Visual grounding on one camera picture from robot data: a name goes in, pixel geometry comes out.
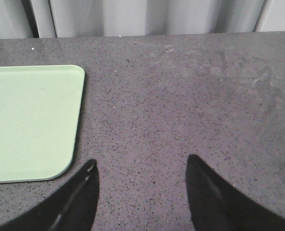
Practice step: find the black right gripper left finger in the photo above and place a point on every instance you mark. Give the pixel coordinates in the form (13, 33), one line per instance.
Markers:
(71, 208)

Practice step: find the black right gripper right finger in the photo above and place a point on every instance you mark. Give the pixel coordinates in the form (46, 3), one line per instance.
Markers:
(215, 205)

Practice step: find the light green plastic tray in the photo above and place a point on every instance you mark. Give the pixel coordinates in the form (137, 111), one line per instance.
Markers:
(39, 113)

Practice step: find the grey pleated curtain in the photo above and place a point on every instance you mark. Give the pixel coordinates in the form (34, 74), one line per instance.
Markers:
(76, 18)

